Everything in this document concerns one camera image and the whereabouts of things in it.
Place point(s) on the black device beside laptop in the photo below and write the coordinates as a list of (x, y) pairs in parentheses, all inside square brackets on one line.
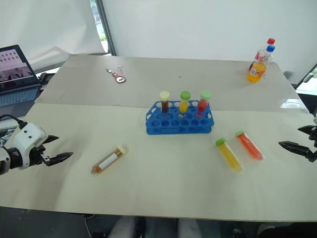
[(45, 77)]

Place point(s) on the amber labelled tube, cream cap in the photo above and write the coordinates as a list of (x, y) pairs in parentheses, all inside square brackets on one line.
[(109, 160)]

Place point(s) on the clear bottle with red cap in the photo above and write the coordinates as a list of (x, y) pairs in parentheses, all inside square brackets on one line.
[(263, 50)]

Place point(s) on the blue plastic test tube rack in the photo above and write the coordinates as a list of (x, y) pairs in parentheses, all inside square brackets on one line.
[(178, 124)]

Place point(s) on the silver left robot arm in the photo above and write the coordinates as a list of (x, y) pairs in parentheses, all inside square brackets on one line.
[(4, 160)]

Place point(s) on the orange tube with green cap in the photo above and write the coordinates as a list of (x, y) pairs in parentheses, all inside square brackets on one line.
[(250, 146)]

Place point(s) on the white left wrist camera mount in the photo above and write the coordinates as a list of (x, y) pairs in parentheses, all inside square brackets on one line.
[(29, 135)]

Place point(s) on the brown tube with cream cap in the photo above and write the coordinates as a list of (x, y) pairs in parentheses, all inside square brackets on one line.
[(165, 102)]

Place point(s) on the long yellow tube, green cap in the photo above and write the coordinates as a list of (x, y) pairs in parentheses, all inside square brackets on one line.
[(229, 156)]

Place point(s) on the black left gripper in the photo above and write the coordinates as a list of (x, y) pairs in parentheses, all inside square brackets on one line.
[(37, 155)]

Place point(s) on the red bottle opener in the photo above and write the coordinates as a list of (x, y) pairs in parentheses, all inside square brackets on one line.
[(119, 78)]

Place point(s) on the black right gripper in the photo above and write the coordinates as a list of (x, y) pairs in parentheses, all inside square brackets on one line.
[(314, 148)]

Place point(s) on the black metal frame pole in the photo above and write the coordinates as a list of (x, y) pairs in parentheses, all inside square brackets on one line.
[(105, 27)]

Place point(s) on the red tube with green cap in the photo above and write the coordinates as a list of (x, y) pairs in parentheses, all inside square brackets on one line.
[(203, 104)]

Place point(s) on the open laptop computer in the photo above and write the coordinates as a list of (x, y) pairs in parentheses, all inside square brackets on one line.
[(15, 74)]

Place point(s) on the small clear plastic piece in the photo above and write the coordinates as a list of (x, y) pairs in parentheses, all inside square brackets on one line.
[(120, 67)]

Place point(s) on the orange soda bottle, blue cap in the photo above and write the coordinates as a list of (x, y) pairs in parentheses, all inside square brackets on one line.
[(257, 70)]

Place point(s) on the short yellow tube, green cap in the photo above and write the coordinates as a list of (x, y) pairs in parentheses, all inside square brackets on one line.
[(184, 102)]

